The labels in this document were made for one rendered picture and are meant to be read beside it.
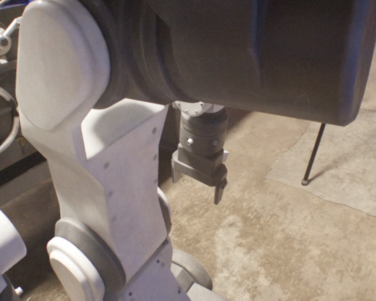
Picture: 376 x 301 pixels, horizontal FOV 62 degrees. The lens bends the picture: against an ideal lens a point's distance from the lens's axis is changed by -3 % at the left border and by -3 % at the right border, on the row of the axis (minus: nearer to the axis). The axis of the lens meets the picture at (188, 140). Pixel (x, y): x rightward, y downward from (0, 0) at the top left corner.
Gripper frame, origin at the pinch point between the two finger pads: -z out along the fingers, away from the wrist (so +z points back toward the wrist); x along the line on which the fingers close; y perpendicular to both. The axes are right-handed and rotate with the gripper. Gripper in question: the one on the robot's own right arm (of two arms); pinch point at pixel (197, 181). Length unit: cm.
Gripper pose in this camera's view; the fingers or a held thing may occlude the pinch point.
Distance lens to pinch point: 69.5
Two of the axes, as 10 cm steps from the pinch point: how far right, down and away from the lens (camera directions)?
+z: 0.6, -8.0, -6.0
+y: -5.5, 4.7, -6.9
